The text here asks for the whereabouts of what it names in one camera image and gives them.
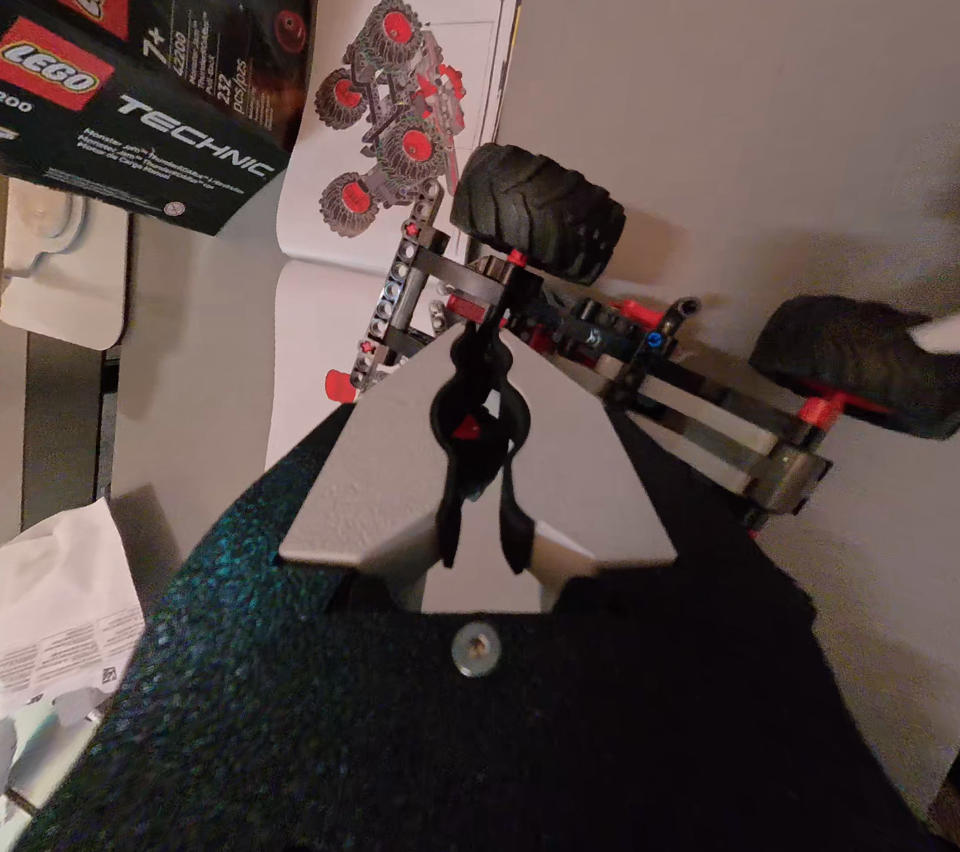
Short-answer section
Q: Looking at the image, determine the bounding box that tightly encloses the open instruction booklet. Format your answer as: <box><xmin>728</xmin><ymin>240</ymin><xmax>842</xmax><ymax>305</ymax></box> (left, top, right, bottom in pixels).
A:
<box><xmin>264</xmin><ymin>0</ymin><xmax>538</xmax><ymax>472</ymax></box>

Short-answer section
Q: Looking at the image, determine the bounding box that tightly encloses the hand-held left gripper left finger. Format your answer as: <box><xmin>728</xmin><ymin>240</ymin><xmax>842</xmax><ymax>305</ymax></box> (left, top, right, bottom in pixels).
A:
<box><xmin>279</xmin><ymin>326</ymin><xmax>485</xmax><ymax>613</ymax></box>

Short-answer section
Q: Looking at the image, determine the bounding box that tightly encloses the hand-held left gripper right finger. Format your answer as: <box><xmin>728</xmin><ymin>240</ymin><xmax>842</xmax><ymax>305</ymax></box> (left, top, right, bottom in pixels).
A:
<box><xmin>483</xmin><ymin>327</ymin><xmax>678</xmax><ymax>613</ymax></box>

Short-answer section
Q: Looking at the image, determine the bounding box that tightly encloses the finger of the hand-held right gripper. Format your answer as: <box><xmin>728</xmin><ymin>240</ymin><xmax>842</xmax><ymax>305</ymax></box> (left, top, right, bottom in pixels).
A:
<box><xmin>909</xmin><ymin>312</ymin><xmax>960</xmax><ymax>354</ymax></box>

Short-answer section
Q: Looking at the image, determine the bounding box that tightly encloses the folded white paper leaflet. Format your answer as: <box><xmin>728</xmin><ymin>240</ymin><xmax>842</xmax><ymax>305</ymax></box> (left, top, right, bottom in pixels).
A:
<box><xmin>0</xmin><ymin>497</ymin><xmax>147</xmax><ymax>819</ymax></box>

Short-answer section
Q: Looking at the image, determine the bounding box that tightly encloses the grey desk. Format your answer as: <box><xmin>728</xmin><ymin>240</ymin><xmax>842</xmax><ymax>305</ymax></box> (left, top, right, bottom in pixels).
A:
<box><xmin>0</xmin><ymin>0</ymin><xmax>960</xmax><ymax>831</ymax></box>

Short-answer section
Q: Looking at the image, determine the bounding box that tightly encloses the white board stand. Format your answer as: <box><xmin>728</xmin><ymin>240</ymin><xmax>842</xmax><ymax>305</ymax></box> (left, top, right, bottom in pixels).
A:
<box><xmin>0</xmin><ymin>181</ymin><xmax>135</xmax><ymax>352</ymax></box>

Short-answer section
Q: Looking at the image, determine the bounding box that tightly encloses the black axle with red bush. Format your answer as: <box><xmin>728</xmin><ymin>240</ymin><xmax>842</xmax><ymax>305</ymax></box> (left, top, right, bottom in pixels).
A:
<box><xmin>468</xmin><ymin>249</ymin><xmax>528</xmax><ymax>343</ymax></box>

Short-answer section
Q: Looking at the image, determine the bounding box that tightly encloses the small black wheel red hub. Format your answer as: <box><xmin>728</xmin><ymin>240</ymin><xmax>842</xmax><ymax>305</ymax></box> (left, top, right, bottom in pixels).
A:
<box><xmin>448</xmin><ymin>142</ymin><xmax>628</xmax><ymax>286</ymax></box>
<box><xmin>450</xmin><ymin>410</ymin><xmax>520</xmax><ymax>502</ymax></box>

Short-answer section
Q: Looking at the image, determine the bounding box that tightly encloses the toy brick monster truck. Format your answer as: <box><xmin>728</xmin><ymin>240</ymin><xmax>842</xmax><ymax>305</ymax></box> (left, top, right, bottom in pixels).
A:
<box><xmin>351</xmin><ymin>142</ymin><xmax>960</xmax><ymax>534</ymax></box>

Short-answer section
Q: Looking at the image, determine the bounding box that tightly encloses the black toy set box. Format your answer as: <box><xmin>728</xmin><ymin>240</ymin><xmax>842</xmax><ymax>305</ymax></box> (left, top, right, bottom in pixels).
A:
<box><xmin>0</xmin><ymin>0</ymin><xmax>325</xmax><ymax>238</ymax></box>

